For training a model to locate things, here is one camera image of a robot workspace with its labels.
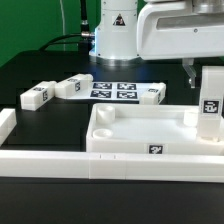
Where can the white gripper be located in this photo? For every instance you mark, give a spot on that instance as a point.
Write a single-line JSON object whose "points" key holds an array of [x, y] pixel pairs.
{"points": [[181, 29]]}

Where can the white desk top tray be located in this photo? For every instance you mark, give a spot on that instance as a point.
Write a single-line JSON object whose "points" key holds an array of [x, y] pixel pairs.
{"points": [[149, 129]]}

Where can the white marker sheet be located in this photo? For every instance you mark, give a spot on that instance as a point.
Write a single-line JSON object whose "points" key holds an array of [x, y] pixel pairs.
{"points": [[115, 91]]}

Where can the white front fence bar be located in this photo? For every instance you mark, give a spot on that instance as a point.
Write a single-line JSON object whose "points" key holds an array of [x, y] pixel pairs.
{"points": [[83, 165]]}

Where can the white left fence block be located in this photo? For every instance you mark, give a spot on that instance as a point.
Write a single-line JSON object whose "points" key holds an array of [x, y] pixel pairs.
{"points": [[7, 123]]}

